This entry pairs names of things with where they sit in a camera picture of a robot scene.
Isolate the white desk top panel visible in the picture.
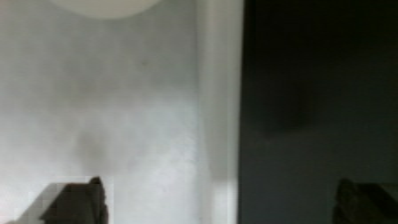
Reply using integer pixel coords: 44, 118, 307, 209
0, 0, 243, 224

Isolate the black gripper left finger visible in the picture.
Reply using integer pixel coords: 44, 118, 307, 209
39, 177, 108, 224

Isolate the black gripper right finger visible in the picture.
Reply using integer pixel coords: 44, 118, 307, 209
332, 179, 398, 224

